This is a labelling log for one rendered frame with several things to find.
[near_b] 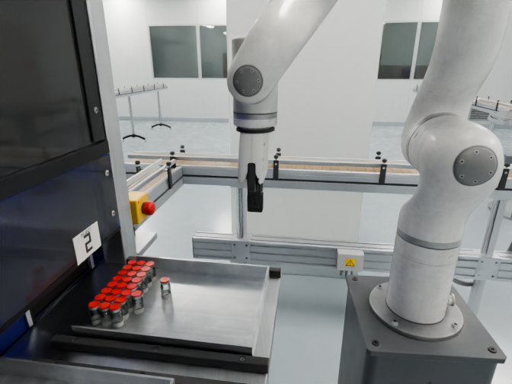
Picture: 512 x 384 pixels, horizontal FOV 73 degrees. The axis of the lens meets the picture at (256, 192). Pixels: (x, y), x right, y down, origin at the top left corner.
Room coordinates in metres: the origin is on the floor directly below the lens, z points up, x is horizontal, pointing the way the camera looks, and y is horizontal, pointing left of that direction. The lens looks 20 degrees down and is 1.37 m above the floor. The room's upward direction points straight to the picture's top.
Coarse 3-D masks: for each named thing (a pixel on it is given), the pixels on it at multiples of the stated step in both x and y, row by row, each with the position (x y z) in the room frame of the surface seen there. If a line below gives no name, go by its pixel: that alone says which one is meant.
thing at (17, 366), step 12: (0, 360) 0.45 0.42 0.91; (12, 360) 0.44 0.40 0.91; (24, 360) 0.44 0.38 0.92; (0, 372) 0.45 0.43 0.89; (12, 372) 0.44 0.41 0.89; (24, 372) 0.44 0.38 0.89; (36, 372) 0.44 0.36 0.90; (48, 372) 0.43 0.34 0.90; (60, 372) 0.43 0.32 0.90; (72, 372) 0.43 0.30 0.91; (84, 372) 0.42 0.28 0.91; (96, 372) 0.42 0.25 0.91; (108, 372) 0.42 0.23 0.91; (120, 372) 0.42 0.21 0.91
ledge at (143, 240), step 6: (138, 234) 0.96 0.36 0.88; (144, 234) 0.96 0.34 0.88; (150, 234) 0.96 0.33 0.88; (156, 234) 0.97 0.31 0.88; (138, 240) 0.92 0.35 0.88; (144, 240) 0.92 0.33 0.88; (150, 240) 0.93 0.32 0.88; (138, 246) 0.89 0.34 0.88; (144, 246) 0.89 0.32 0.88; (138, 252) 0.85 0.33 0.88; (144, 252) 0.88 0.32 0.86
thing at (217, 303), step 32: (160, 288) 0.68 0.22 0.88; (192, 288) 0.68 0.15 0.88; (224, 288) 0.68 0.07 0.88; (256, 288) 0.68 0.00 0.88; (128, 320) 0.58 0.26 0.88; (160, 320) 0.58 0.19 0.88; (192, 320) 0.58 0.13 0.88; (224, 320) 0.58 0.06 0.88; (256, 320) 0.54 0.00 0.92; (224, 352) 0.48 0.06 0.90
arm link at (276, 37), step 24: (288, 0) 0.60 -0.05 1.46; (312, 0) 0.61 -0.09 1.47; (336, 0) 0.65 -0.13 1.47; (264, 24) 0.57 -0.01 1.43; (288, 24) 0.57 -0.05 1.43; (312, 24) 0.59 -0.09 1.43; (240, 48) 0.58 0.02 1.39; (264, 48) 0.56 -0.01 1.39; (288, 48) 0.56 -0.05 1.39; (240, 72) 0.56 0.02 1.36; (264, 72) 0.56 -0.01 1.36; (240, 96) 0.56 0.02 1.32; (264, 96) 0.57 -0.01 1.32
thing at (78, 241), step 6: (96, 222) 0.69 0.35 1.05; (90, 228) 0.67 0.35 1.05; (96, 228) 0.69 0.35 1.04; (84, 234) 0.64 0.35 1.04; (90, 234) 0.66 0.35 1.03; (96, 234) 0.68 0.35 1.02; (72, 240) 0.61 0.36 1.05; (78, 240) 0.63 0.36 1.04; (84, 240) 0.64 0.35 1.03; (96, 240) 0.68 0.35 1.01; (78, 246) 0.62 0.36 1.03; (84, 246) 0.64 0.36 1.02; (90, 246) 0.66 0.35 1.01; (96, 246) 0.68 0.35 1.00; (78, 252) 0.62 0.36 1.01; (84, 252) 0.63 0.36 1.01; (90, 252) 0.65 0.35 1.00; (78, 258) 0.62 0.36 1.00; (84, 258) 0.63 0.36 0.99; (78, 264) 0.61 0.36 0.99
